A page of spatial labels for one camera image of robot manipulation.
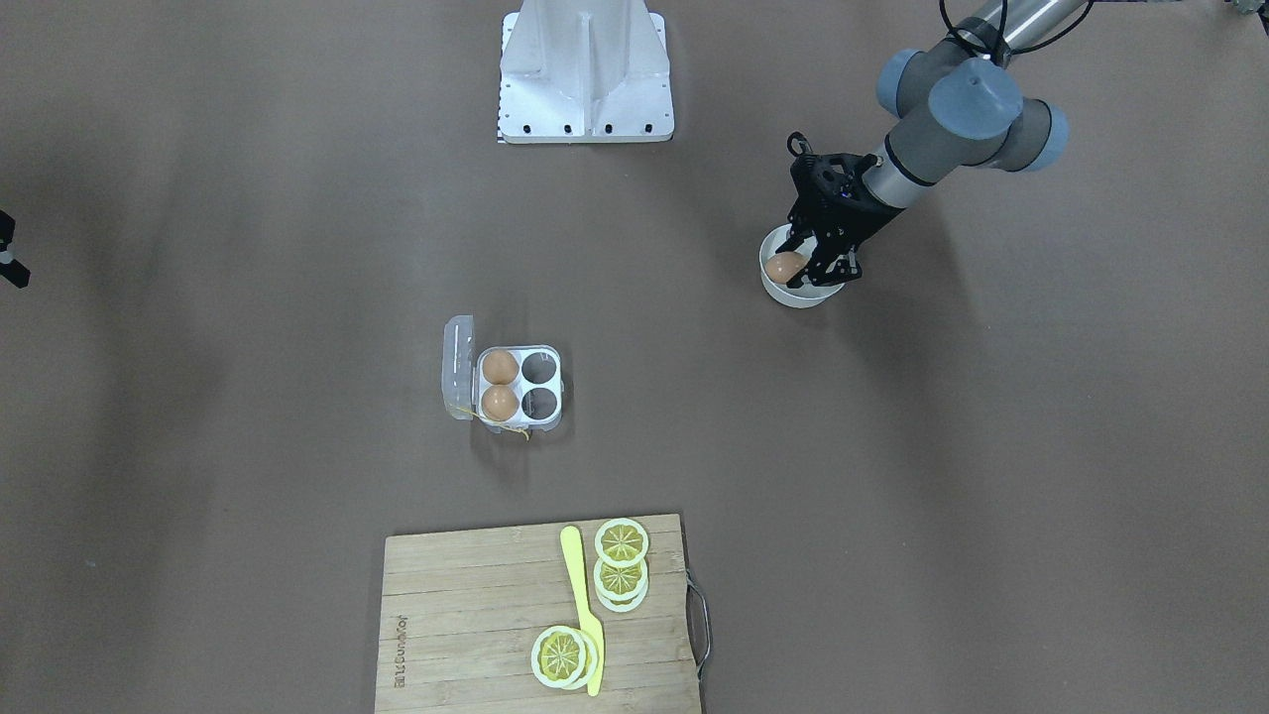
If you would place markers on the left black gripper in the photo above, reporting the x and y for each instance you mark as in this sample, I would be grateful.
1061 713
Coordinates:
865 209

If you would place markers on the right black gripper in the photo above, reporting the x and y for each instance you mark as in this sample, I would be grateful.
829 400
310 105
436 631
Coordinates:
5 260

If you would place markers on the brown egg from bowl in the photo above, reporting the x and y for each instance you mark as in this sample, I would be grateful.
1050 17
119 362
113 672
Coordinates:
783 267

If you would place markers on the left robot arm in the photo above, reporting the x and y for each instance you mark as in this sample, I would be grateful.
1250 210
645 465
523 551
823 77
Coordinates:
954 105

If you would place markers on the clear plastic egg box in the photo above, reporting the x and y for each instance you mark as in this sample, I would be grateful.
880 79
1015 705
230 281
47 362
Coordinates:
539 386

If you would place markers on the brown egg in box rear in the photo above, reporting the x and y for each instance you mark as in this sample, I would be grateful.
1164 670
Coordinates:
499 367

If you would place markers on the brown egg in box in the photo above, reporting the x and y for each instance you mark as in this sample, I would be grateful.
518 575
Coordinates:
499 367
499 403

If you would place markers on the brown egg in box front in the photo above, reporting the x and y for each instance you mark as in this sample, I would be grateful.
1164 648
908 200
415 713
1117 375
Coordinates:
499 403

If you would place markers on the white ceramic bowl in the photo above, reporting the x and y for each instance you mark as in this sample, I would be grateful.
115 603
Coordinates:
804 297

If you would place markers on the white metal stand base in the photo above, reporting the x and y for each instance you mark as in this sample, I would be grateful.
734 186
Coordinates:
584 72

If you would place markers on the lemon slice top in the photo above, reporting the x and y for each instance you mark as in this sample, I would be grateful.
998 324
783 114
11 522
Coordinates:
621 542

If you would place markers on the yellow rubber band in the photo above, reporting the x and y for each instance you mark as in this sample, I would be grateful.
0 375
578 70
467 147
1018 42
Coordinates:
498 428

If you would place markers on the lemon slice middle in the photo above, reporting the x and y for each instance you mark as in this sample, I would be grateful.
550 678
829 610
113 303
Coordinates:
620 582

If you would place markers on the lemon slice lower stack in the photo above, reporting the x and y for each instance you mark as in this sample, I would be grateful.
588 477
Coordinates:
623 606

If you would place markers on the yellow plastic knife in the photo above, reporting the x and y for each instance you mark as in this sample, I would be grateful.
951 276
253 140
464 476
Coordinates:
571 543

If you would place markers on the lemon slice under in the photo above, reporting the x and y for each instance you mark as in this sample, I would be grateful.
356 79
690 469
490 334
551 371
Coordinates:
592 660

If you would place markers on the lemon slice single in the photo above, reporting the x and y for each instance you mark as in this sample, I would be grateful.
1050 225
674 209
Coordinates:
557 656

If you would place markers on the bamboo cutting board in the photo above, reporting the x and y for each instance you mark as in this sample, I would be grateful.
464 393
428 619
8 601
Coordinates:
460 612

